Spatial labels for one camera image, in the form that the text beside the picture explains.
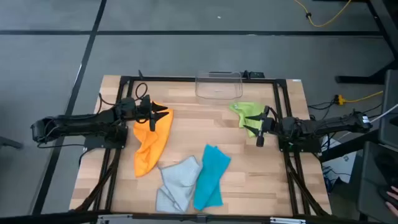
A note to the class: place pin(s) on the black desk leg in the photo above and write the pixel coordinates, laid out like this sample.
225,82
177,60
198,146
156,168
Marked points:
382,18

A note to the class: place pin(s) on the black crossbar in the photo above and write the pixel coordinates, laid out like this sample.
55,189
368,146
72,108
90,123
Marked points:
46,217

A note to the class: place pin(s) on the black aluminium table frame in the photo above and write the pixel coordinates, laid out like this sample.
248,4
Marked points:
174,79

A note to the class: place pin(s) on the lime green microfiber towel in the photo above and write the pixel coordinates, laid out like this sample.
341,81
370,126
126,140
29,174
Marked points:
245,110

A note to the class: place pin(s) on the small black box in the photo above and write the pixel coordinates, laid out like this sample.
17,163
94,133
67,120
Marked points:
256,74

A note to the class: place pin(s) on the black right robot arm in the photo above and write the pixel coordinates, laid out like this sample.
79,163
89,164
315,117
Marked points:
326,126

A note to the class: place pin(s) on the grey microfiber towel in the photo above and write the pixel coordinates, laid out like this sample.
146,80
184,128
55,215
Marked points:
178,180

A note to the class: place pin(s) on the person's hand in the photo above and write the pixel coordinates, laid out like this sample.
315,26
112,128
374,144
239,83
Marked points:
393,202

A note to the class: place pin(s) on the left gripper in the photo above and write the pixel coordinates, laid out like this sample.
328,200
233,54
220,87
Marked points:
144,110

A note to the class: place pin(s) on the small black camera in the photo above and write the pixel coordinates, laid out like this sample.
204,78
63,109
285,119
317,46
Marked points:
201,218

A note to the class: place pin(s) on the orange microfiber towel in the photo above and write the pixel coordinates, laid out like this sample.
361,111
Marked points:
152,146

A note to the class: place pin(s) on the white cardboard box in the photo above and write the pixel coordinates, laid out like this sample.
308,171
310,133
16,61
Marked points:
342,165

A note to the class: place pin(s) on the dark grey cabinet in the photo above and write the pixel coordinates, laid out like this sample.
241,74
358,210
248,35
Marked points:
390,93

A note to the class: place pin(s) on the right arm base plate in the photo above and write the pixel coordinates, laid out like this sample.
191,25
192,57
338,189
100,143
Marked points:
308,147

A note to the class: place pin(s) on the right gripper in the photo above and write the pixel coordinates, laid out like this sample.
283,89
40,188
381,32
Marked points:
268,124

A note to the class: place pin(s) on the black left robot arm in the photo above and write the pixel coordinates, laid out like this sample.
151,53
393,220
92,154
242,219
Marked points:
77,124

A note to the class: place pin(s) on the teal microfiber towel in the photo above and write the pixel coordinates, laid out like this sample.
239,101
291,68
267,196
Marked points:
211,174

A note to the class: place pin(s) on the dark grey side desk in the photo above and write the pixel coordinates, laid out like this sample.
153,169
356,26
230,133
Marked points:
368,186

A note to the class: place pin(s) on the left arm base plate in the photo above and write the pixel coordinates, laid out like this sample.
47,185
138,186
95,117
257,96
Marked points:
93,143

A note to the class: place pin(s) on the clear plastic bin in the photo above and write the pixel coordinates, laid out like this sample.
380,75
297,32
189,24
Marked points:
217,90

